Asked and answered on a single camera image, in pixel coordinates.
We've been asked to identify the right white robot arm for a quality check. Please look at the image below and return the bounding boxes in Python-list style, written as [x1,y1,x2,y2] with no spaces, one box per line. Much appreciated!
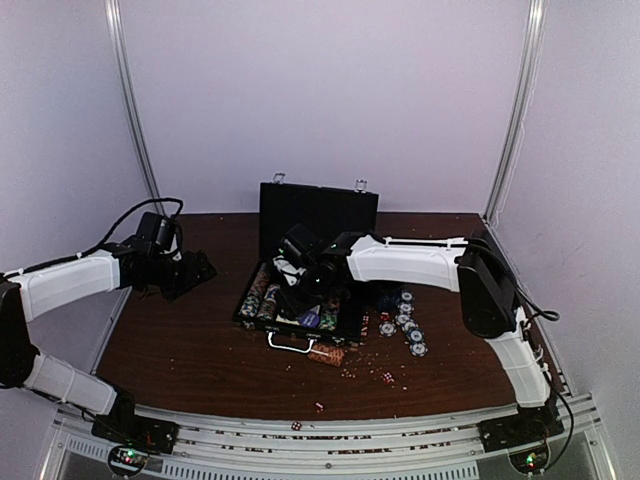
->
[271,232,560,442]

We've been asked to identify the dark blue mug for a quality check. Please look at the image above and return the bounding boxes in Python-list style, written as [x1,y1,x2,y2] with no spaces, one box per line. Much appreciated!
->
[374,287,405,312]

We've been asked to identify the poker chip row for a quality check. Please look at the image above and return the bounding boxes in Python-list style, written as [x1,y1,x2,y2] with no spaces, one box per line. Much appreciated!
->
[256,284,281,321]
[318,295,343,331]
[240,263,270,317]

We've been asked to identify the brown poker chip roll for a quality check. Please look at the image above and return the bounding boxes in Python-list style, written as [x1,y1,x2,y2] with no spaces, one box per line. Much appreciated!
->
[307,344,345,367]

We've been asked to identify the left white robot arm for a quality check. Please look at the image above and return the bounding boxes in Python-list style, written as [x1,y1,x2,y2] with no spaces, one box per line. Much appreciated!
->
[1,244,217,444]

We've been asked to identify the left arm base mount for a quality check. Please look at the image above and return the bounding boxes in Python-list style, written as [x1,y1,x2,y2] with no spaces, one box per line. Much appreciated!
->
[91,407,179,454]

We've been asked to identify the aluminium frame post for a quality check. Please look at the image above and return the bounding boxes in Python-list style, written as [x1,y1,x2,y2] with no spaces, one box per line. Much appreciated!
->
[483,0,548,226]
[104,0,161,199]

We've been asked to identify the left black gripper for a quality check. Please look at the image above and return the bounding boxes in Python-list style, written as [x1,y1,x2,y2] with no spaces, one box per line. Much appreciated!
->
[150,249,217,302]

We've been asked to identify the black poker case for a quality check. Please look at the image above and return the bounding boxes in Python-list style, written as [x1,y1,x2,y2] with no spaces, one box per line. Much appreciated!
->
[232,174,379,347]

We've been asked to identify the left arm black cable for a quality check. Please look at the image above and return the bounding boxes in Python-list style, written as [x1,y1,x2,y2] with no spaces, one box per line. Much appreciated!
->
[0,197,185,276]

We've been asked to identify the aluminium front rail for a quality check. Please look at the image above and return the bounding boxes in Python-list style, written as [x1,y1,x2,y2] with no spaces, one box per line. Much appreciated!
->
[35,395,622,479]

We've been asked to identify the right poker chip row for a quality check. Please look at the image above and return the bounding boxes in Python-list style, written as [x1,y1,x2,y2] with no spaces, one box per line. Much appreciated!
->
[318,295,343,331]

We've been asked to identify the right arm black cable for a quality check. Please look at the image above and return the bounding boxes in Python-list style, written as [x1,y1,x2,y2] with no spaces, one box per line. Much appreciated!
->
[514,279,574,451]

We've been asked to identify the right aluminium frame post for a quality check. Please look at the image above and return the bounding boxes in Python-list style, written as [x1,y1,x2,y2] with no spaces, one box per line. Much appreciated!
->
[483,0,548,226]

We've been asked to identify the left poker chip row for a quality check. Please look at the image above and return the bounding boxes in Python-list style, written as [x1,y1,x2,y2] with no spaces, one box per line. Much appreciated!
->
[240,263,270,317]

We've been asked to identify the purple small blind button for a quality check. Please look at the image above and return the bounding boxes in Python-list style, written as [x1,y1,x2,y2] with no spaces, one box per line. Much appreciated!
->
[298,310,320,328]

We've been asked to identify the left aluminium frame post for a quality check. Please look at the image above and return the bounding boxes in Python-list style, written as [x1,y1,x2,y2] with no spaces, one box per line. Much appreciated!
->
[104,0,161,199]

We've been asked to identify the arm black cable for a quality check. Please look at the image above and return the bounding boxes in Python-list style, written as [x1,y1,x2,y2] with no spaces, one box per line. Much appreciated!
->
[0,197,185,276]
[514,279,574,451]

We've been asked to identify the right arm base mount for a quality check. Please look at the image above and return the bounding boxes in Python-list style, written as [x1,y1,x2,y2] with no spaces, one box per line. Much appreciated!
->
[478,407,564,452]

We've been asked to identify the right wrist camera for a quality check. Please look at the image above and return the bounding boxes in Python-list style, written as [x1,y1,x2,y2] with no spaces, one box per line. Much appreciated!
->
[272,223,321,287]

